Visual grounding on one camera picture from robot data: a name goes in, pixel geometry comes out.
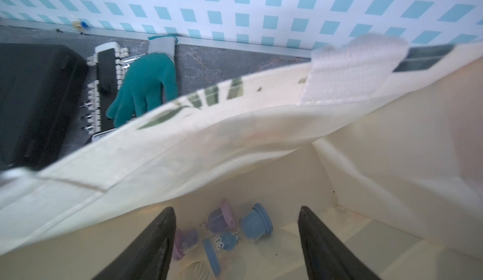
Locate blue hourglass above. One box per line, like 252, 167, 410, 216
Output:
202, 203, 274, 277

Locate black plastic tool case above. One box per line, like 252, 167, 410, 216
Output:
1, 43, 89, 170

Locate small purple hourglass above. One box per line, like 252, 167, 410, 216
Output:
172, 198, 238, 261

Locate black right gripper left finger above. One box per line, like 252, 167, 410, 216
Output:
94, 207, 176, 279

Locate cream floral canvas tote bag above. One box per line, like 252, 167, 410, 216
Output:
1, 34, 482, 279

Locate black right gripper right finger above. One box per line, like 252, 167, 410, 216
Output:
298, 206, 379, 279

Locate green work glove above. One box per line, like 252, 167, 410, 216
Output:
106, 35, 179, 128

